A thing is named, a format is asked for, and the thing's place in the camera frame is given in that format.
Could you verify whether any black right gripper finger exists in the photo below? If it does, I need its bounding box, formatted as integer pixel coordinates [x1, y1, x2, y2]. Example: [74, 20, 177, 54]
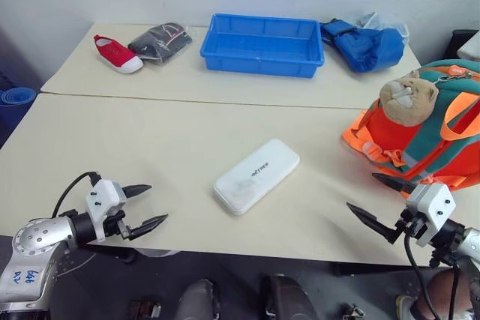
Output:
[346, 202, 403, 245]
[371, 172, 418, 194]

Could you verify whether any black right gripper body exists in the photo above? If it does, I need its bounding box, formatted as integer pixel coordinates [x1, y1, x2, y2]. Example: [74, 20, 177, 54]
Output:
[394, 208, 429, 238]

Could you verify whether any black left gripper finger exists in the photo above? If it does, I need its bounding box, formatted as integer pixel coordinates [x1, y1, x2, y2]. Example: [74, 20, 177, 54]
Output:
[127, 214, 170, 242]
[123, 184, 153, 199]

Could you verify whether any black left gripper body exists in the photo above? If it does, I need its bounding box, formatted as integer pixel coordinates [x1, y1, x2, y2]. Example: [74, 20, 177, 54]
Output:
[103, 210, 132, 241]

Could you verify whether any orange and green backpack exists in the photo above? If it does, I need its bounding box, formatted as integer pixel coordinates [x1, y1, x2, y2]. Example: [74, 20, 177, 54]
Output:
[340, 58, 480, 198]

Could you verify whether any white hard pencil case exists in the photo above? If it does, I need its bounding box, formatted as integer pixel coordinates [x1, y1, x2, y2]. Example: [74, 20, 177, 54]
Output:
[213, 138, 301, 217]

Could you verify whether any person's bare knee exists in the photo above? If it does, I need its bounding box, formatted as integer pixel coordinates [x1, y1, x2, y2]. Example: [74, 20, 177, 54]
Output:
[419, 270, 474, 320]

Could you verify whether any white sneaker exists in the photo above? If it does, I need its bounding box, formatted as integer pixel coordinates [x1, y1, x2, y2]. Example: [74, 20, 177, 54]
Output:
[395, 295, 418, 320]

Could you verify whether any grey rounded shape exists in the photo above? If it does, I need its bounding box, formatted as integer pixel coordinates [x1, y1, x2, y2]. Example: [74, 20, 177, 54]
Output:
[175, 278, 222, 320]

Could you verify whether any small dark metal fitting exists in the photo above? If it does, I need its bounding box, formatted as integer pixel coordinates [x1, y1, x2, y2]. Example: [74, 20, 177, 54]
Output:
[341, 304, 367, 320]

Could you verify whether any red slip-on shoe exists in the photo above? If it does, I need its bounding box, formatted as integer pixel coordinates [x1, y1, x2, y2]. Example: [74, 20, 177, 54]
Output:
[92, 34, 145, 74]

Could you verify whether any blue fabric bag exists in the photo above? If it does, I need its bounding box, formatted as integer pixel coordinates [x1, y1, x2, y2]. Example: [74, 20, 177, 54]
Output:
[319, 18, 407, 74]

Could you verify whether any black chair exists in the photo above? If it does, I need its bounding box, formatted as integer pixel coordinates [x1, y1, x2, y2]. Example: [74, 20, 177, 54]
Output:
[445, 28, 480, 60]

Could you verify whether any blue rolled foam mat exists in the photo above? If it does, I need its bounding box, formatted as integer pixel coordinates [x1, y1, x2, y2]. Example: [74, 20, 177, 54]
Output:
[0, 86, 38, 132]

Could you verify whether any white object on chair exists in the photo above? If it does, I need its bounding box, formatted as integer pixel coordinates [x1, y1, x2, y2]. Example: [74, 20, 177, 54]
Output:
[457, 31, 480, 60]

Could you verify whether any pale blue cloth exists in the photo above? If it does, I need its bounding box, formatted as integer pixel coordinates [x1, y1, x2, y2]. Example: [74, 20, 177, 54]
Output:
[354, 11, 410, 40]

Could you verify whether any blue plastic bin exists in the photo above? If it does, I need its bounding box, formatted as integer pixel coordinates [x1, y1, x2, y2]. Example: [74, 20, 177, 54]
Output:
[199, 13, 326, 79]

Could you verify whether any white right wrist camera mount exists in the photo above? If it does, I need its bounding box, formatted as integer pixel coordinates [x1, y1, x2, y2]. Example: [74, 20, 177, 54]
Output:
[406, 183, 457, 248]

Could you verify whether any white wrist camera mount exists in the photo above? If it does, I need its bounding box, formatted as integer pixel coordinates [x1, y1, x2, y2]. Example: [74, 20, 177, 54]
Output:
[85, 179, 128, 243]
[406, 183, 457, 248]

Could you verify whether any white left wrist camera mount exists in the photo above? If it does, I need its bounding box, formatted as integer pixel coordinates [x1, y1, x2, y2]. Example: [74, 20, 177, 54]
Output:
[85, 179, 128, 243]

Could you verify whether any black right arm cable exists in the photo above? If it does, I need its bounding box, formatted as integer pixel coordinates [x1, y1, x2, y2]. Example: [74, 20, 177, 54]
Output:
[403, 233, 442, 320]

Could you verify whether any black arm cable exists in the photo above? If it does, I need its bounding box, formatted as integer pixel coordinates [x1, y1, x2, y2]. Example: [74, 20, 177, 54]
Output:
[51, 171, 101, 220]
[403, 233, 442, 320]

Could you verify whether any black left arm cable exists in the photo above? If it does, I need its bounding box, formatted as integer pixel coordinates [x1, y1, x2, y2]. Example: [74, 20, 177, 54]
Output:
[51, 171, 101, 220]

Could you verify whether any tan plush toy keychain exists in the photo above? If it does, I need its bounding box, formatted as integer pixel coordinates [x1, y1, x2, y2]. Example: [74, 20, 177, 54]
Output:
[379, 69, 440, 127]

